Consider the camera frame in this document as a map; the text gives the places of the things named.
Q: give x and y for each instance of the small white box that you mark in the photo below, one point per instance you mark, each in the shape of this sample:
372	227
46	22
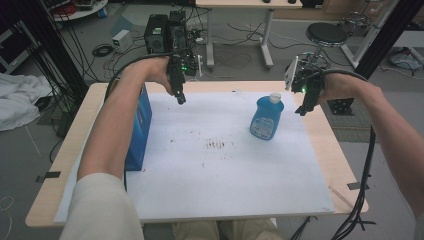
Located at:
121	40

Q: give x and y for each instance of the black computer tower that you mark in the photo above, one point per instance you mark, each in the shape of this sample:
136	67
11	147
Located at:
156	33

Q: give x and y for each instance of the person's right hand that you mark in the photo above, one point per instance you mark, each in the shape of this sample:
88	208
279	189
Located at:
340	87

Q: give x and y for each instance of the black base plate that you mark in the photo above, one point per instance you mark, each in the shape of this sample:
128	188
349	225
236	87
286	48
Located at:
340	107

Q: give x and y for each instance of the black round stool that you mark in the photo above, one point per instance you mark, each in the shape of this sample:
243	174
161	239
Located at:
326	35

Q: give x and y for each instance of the open computer tower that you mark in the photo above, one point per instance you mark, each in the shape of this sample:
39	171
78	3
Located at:
177	30

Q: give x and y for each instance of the blue cardboard box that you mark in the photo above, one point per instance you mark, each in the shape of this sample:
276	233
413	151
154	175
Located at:
140	133

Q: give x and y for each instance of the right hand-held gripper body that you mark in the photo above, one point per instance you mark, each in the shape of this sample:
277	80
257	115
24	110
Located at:
308	81

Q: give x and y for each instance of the white cloth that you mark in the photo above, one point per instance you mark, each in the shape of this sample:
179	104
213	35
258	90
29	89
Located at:
20	100

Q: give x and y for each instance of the light wooden desk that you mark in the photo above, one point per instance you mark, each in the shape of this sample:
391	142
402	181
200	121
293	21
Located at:
246	3

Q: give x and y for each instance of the person's left hand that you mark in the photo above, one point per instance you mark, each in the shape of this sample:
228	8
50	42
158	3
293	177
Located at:
156	71

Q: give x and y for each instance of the white table mat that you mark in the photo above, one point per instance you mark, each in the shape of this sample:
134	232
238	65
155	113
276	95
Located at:
216	173

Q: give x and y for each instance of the round white table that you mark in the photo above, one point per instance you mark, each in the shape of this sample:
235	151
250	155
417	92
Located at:
81	10

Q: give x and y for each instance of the black tape strip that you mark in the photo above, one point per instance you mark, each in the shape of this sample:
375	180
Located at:
48	176
357	185

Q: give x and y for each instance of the blue detergent bottle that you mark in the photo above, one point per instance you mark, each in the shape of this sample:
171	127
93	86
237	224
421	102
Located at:
266	116

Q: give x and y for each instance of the black metal stand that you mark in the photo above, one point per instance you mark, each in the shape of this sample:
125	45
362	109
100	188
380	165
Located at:
56	50
386	36

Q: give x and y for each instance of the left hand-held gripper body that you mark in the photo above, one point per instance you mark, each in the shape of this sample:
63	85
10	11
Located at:
180	66

